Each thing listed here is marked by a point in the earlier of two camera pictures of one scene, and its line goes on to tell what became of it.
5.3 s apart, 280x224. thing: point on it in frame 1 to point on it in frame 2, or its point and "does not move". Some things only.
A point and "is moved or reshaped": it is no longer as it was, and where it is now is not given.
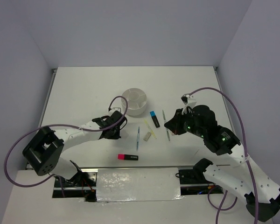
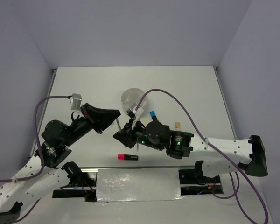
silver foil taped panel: (140, 184) does not move
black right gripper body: (185, 122) to (134, 129)
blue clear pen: (138, 137) does not move
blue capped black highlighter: (155, 120) does not move
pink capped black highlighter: (128, 157) does not move
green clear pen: (166, 129) is moved or reshaped
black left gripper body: (115, 134) to (91, 120)
